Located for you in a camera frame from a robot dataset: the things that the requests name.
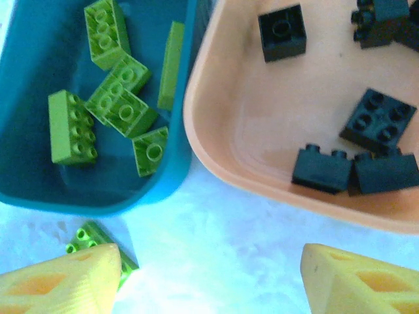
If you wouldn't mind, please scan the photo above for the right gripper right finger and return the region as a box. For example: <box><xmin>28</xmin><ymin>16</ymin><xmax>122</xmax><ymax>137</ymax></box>
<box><xmin>300</xmin><ymin>243</ymin><xmax>419</xmax><ymax>314</ymax></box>

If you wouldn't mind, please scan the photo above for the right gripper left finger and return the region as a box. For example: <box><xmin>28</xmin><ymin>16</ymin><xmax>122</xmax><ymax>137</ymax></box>
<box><xmin>0</xmin><ymin>243</ymin><xmax>123</xmax><ymax>314</ymax></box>

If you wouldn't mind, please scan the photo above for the green lego brick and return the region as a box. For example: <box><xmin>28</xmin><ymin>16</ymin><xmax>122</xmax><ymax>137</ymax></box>
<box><xmin>132</xmin><ymin>126</ymin><xmax>170</xmax><ymax>178</ymax></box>
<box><xmin>47</xmin><ymin>90</ymin><xmax>99</xmax><ymax>166</ymax></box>
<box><xmin>109</xmin><ymin>54</ymin><xmax>153</xmax><ymax>96</ymax></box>
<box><xmin>84</xmin><ymin>78</ymin><xmax>125</xmax><ymax>127</ymax></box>
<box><xmin>83</xmin><ymin>0</ymin><xmax>132</xmax><ymax>71</ymax></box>
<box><xmin>104</xmin><ymin>87</ymin><xmax>160</xmax><ymax>138</ymax></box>
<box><xmin>64</xmin><ymin>220</ymin><xmax>140</xmax><ymax>290</ymax></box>
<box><xmin>156</xmin><ymin>21</ymin><xmax>186</xmax><ymax>111</ymax></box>

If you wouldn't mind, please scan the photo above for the black lego brick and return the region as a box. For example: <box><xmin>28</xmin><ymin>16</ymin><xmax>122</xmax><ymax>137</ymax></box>
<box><xmin>338</xmin><ymin>88</ymin><xmax>418</xmax><ymax>153</ymax></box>
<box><xmin>347</xmin><ymin>147</ymin><xmax>419</xmax><ymax>197</ymax></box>
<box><xmin>257</xmin><ymin>3</ymin><xmax>308</xmax><ymax>63</ymax></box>
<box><xmin>291</xmin><ymin>143</ymin><xmax>354</xmax><ymax>196</ymax></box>
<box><xmin>352</xmin><ymin>0</ymin><xmax>412</xmax><ymax>50</ymax></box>

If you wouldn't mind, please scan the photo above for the teal plastic container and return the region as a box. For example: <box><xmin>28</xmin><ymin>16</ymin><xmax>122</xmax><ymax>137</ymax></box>
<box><xmin>0</xmin><ymin>0</ymin><xmax>210</xmax><ymax>217</ymax></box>

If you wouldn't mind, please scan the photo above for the orange plastic container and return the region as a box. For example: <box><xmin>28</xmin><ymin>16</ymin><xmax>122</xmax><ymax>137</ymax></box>
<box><xmin>183</xmin><ymin>0</ymin><xmax>419</xmax><ymax>236</ymax></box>

